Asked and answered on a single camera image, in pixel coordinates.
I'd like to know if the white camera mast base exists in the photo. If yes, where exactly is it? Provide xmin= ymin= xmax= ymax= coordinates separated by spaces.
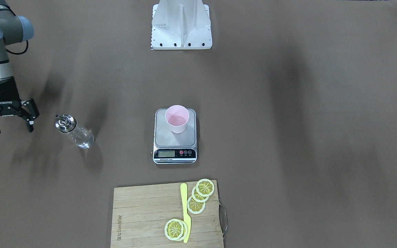
xmin=150 ymin=0 xmax=213 ymax=50

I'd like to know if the yellow plastic knife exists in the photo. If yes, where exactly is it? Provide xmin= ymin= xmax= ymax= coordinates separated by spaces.
xmin=180 ymin=183 xmax=192 ymax=243

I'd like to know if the grey kitchen scale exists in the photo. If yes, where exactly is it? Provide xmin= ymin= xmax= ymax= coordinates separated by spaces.
xmin=153 ymin=108 xmax=198 ymax=164

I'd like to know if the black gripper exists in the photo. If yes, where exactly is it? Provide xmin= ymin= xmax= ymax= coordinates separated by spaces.
xmin=0 ymin=77 xmax=40 ymax=133

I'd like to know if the lemon slice middle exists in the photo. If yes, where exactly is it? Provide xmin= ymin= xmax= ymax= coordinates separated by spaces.
xmin=192 ymin=186 xmax=209 ymax=203

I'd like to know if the bamboo cutting board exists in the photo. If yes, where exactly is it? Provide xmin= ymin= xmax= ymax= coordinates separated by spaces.
xmin=110 ymin=180 xmax=225 ymax=248

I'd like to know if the lemon slice lower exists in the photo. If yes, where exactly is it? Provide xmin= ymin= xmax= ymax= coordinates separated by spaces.
xmin=186 ymin=196 xmax=205 ymax=215

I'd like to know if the lemon slice top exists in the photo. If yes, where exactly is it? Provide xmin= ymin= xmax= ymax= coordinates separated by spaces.
xmin=195 ymin=178 xmax=215 ymax=197

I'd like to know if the pink plastic cup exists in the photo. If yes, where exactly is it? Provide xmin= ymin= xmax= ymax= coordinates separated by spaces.
xmin=164 ymin=105 xmax=190 ymax=134

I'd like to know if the lemon slice pair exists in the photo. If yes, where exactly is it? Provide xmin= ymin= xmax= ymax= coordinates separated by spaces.
xmin=164 ymin=218 xmax=189 ymax=241

